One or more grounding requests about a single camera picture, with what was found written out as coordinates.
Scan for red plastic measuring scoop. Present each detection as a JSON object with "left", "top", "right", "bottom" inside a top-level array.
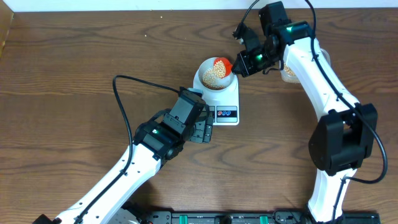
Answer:
[{"left": 213, "top": 57, "right": 232, "bottom": 78}]

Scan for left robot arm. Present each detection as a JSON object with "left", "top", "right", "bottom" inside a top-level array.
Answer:
[{"left": 35, "top": 88, "right": 212, "bottom": 224}]

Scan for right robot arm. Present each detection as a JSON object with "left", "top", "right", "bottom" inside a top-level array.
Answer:
[{"left": 232, "top": 2, "right": 380, "bottom": 223}]

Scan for white digital kitchen scale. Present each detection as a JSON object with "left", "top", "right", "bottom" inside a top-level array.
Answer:
[{"left": 193, "top": 70, "right": 239, "bottom": 126}]

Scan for light grey round bowl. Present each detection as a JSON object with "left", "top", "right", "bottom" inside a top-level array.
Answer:
[{"left": 198, "top": 57, "right": 236, "bottom": 90}]

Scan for soybeans in bowl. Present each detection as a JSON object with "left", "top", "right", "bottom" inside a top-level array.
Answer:
[{"left": 202, "top": 67, "right": 225, "bottom": 90}]

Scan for pile of soybeans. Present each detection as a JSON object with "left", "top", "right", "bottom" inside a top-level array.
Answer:
[{"left": 284, "top": 63, "right": 295, "bottom": 76}]

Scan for clear plastic container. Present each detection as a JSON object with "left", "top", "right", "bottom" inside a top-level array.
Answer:
[{"left": 280, "top": 49, "right": 331, "bottom": 83}]

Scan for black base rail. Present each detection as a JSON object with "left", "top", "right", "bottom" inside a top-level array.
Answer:
[{"left": 124, "top": 210, "right": 381, "bottom": 224}]

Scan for left black cable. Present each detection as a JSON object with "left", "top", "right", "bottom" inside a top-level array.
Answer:
[{"left": 73, "top": 75, "right": 181, "bottom": 224}]

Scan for black cable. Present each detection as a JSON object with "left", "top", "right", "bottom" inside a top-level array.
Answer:
[
  {"left": 239, "top": 0, "right": 389, "bottom": 224},
  {"left": 73, "top": 75, "right": 181, "bottom": 224}
]

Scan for right black cable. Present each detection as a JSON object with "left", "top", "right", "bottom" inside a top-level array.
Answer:
[{"left": 239, "top": 0, "right": 389, "bottom": 224}]

